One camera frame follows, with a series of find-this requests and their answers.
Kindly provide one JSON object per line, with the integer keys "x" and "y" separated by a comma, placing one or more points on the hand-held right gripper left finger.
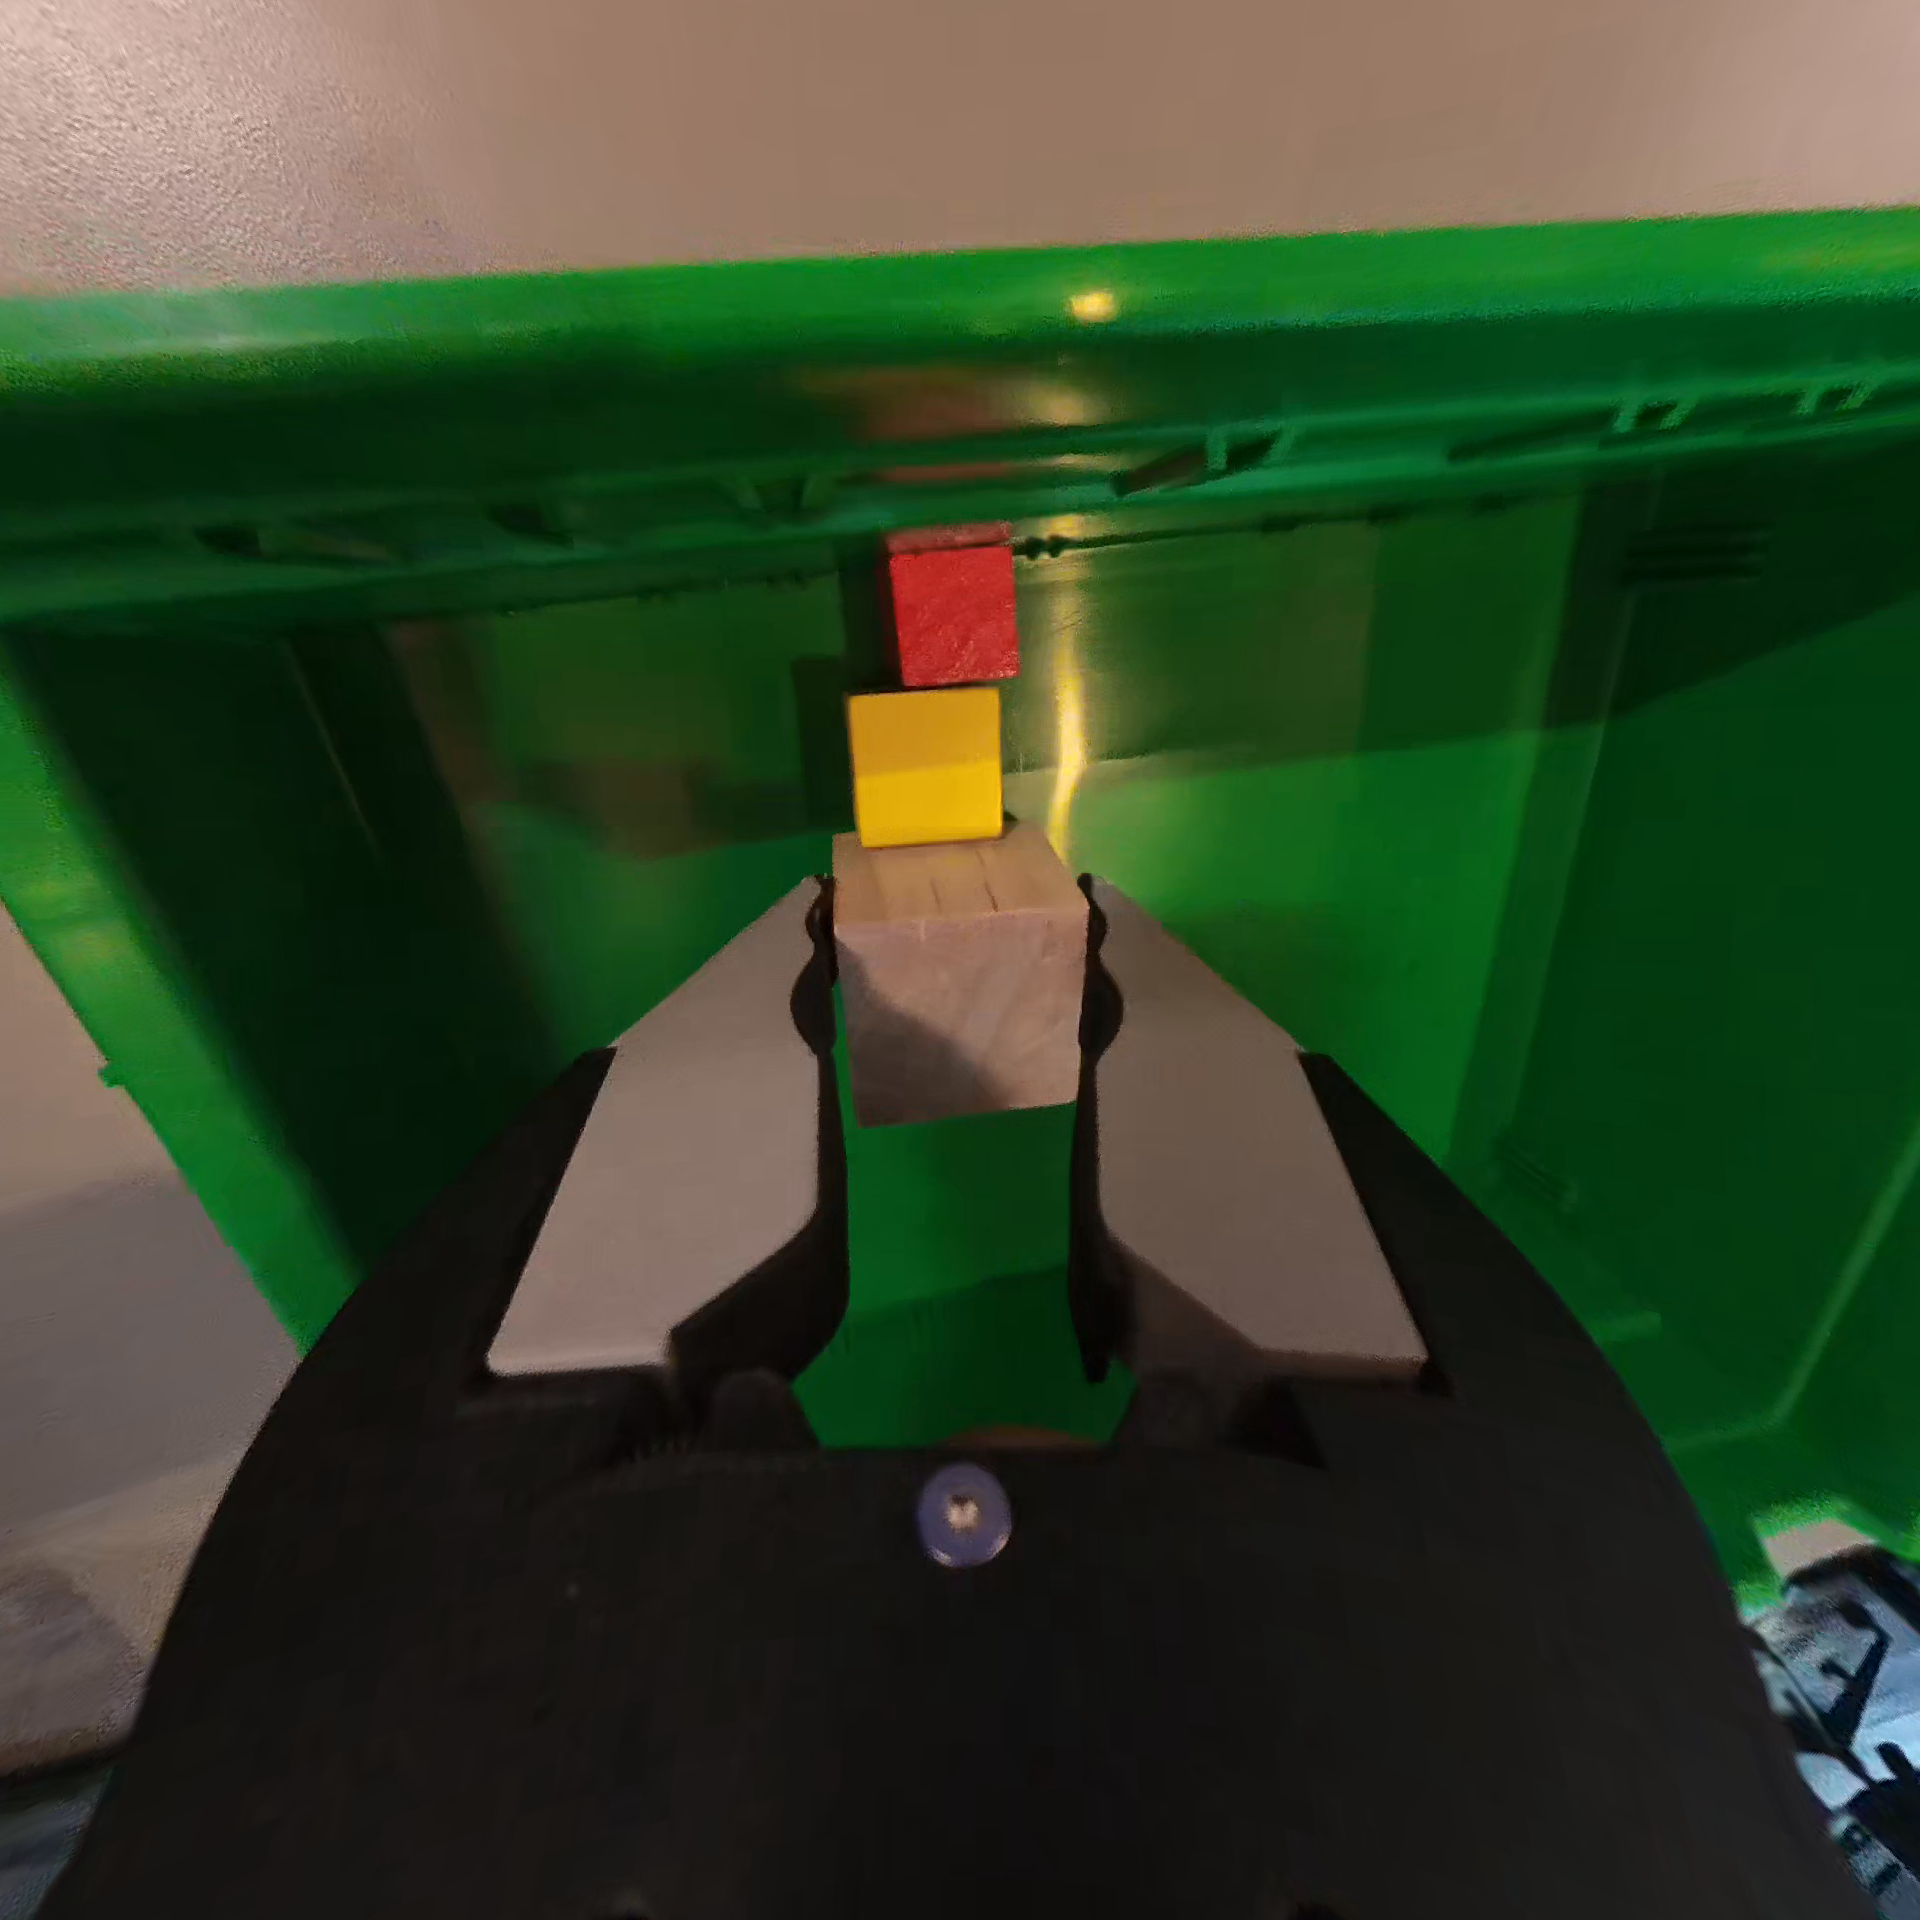
{"x": 675, "y": 1184}

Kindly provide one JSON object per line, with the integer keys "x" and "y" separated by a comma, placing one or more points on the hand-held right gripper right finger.
{"x": 1244, "y": 1200}

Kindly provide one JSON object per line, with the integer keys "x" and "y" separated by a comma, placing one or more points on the large wooden cube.
{"x": 960, "y": 991}

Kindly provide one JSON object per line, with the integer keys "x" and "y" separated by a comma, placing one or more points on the green plastic bin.
{"x": 1424, "y": 900}

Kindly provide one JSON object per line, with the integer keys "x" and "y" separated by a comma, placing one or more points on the yellow cube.
{"x": 923, "y": 764}

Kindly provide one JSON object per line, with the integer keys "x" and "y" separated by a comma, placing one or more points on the red cube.
{"x": 953, "y": 609}

